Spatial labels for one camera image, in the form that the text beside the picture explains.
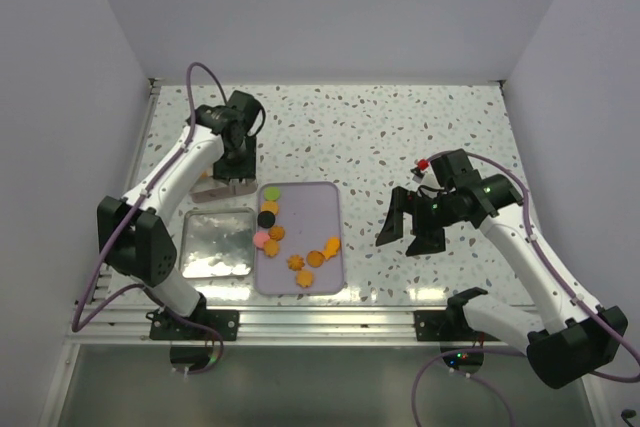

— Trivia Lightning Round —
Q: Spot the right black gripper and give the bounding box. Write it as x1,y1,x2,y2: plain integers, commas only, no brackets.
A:
376,185,464,257

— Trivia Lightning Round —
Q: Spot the green sandwich cookie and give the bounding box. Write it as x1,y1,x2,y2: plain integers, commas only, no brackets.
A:
264,186,281,202

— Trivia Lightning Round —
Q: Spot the orange sandwich cookie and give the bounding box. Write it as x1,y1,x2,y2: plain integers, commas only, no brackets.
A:
260,201,279,216

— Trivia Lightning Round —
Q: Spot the black sandwich cookie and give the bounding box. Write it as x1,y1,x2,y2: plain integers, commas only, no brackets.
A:
257,211,276,229

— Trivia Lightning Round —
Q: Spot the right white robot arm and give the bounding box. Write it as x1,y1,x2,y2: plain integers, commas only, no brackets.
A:
376,149,628,389

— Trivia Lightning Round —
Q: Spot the cookie tin with liners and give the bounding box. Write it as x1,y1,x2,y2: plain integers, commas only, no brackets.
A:
189,167,258,203

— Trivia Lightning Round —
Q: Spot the pink sandwich cookie left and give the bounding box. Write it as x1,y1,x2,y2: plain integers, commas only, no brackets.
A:
253,231,270,249

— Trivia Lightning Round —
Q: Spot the orange swirl cookie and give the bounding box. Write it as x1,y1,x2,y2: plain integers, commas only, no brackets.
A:
269,225,286,242

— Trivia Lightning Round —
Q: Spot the orange fish cookie right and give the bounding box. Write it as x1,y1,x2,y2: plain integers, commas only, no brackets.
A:
322,237,341,259

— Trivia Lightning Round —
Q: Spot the lavender plastic tray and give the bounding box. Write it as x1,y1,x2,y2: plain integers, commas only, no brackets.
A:
253,182,344,296

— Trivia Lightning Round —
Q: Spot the orange leaf cookie left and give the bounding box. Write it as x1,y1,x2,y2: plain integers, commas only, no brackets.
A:
262,239,280,258

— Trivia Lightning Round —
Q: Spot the orange leaf cookie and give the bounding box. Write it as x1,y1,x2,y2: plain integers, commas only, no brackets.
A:
262,239,280,258
295,269,314,288

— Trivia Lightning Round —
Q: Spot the orange chip cookie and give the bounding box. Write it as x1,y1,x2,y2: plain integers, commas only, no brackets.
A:
306,250,326,268

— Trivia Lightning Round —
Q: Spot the orange rosette cookie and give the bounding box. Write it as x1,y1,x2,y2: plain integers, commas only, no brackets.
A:
287,255,305,272

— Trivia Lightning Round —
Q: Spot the orange leaf cookie bottom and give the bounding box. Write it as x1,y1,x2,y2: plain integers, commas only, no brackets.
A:
295,269,314,288

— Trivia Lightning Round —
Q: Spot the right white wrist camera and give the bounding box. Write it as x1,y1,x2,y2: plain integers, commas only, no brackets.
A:
411,159,439,189

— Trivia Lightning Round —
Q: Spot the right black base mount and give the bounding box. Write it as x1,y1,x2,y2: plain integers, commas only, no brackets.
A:
413,287,488,342

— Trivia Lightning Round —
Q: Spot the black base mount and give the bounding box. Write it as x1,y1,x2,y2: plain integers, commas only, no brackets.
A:
146,307,240,341
413,287,488,342

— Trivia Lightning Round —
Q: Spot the aluminium front rail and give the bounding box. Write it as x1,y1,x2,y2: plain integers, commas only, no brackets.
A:
64,304,551,348

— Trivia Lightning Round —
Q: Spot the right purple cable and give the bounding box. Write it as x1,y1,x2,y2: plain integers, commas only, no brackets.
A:
412,149,640,427

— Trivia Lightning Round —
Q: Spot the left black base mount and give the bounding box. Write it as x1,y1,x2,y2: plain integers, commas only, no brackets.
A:
146,307,240,341

